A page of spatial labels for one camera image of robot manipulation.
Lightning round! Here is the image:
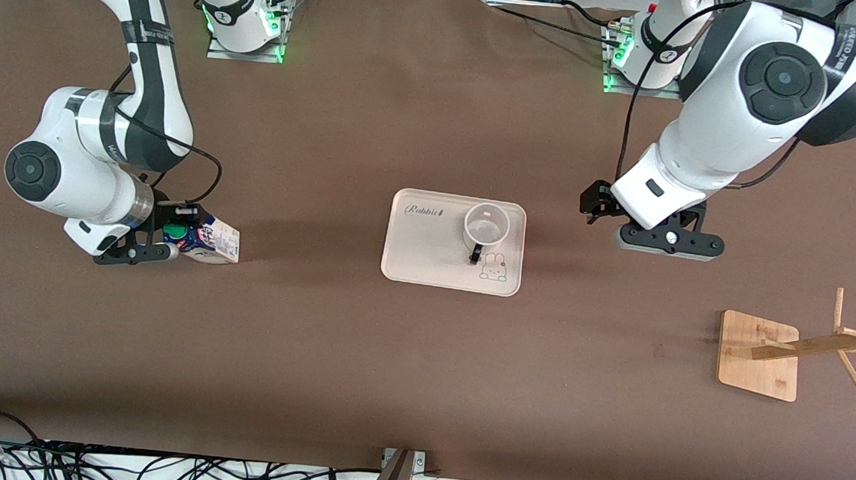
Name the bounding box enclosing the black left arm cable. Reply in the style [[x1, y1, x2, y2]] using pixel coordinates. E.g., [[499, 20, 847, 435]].
[[613, 0, 856, 203]]

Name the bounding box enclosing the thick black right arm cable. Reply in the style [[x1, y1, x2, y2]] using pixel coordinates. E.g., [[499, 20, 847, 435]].
[[101, 60, 231, 209]]

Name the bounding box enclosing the thin black table cable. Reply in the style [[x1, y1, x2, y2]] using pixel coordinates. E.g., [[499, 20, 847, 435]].
[[487, 4, 629, 50]]

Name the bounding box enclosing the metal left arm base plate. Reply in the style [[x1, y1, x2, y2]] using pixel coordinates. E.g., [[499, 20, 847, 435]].
[[598, 23, 688, 101]]

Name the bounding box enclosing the blue milk carton green cap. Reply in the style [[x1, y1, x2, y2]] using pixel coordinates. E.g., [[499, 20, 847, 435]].
[[161, 206, 245, 267]]

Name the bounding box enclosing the beige rabbit print tray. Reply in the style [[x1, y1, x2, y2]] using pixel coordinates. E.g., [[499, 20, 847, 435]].
[[379, 186, 530, 299]]

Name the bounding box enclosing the white smiley cup black handle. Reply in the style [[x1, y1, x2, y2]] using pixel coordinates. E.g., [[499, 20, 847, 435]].
[[460, 201, 513, 269]]

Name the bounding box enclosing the thick black table cable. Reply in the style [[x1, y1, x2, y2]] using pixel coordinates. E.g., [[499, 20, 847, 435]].
[[562, 0, 636, 34]]

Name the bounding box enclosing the wooden cup rack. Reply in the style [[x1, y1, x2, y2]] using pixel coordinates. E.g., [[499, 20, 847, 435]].
[[715, 279, 856, 409]]

